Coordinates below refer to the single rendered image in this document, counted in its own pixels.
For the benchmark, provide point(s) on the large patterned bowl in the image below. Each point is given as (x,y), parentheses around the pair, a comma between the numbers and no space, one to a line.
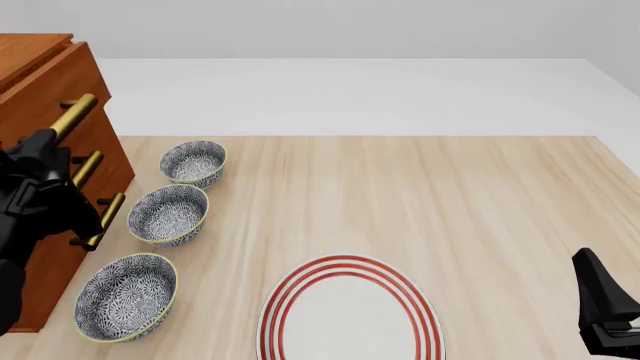
(125,298)

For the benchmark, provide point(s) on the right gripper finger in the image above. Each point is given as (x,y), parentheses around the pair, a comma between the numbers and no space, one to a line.
(597,288)

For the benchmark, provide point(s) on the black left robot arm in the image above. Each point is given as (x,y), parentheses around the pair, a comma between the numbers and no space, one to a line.
(10,262)

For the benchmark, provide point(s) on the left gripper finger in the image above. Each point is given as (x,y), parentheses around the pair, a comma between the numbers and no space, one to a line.
(42,138)
(80,210)

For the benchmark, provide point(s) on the medium patterned bowl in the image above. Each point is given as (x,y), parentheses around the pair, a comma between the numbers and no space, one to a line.
(167,215)

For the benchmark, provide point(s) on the small patterned bowl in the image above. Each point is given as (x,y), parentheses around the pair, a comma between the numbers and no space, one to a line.
(192,165)

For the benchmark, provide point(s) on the white plate with red rings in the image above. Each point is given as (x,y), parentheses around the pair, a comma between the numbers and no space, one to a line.
(350,318)

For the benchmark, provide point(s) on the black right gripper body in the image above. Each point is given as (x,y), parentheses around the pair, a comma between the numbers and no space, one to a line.
(612,337)

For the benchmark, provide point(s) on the wooden cabinet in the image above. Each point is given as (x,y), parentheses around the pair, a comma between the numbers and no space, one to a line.
(30,60)

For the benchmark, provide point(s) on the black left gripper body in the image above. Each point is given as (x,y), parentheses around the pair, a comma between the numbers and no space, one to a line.
(35,176)

